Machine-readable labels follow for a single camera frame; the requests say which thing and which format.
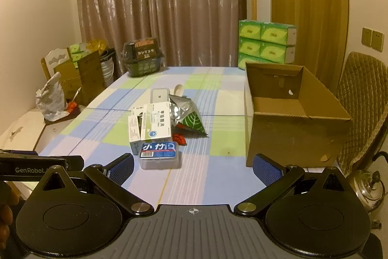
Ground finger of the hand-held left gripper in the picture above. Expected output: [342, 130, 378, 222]
[65, 155, 85, 171]

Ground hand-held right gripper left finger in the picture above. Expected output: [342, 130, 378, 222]
[35, 153, 154, 215]

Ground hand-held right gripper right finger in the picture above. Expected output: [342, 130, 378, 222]
[234, 154, 354, 217]

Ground brown cardboard box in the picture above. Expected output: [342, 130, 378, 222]
[244, 62, 353, 168]

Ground translucent white plastic box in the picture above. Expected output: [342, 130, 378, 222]
[151, 88, 170, 104]

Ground silver green tea pouch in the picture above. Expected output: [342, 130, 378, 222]
[168, 94, 208, 137]

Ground person's left hand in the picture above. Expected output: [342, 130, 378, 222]
[0, 182, 19, 247]

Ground clear box with blue label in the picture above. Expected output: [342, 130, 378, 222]
[139, 142, 182, 169]

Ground low white cabinet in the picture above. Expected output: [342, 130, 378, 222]
[0, 109, 76, 153]

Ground checkered tablecloth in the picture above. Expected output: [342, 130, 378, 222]
[39, 66, 340, 208]

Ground white green medicine box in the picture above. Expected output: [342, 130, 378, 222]
[140, 101, 173, 142]

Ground white plastic bag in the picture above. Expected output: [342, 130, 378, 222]
[36, 72, 69, 121]

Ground low cardboard box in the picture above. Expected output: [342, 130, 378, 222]
[54, 61, 83, 103]

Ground tall open cardboard box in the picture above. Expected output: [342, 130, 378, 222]
[77, 50, 107, 97]

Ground metal bucket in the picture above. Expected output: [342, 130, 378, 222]
[100, 48, 116, 82]

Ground metal kettle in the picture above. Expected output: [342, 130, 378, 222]
[348, 171, 381, 212]

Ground white carved chair back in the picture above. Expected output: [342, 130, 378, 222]
[41, 47, 73, 71]

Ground black basket with label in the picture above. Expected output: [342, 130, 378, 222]
[122, 38, 166, 77]

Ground green tissue packs in box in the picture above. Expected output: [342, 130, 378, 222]
[69, 43, 91, 62]

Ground yellow plastic bag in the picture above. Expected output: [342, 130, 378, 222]
[86, 39, 108, 54]

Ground chair with quilted cover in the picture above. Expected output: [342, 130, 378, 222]
[335, 51, 388, 168]

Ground stack of green tissue packs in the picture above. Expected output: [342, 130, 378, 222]
[237, 19, 297, 70]

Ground brown shiny curtain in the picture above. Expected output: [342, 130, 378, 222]
[75, 0, 246, 77]

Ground yellow curtain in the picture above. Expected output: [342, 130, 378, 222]
[267, 0, 348, 90]

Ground orange handled screwdriver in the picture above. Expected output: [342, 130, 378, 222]
[67, 87, 82, 112]

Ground black chair frame tube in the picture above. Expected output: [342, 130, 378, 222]
[368, 151, 388, 168]

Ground beige wall socket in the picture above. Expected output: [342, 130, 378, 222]
[362, 27, 373, 47]
[371, 30, 384, 51]

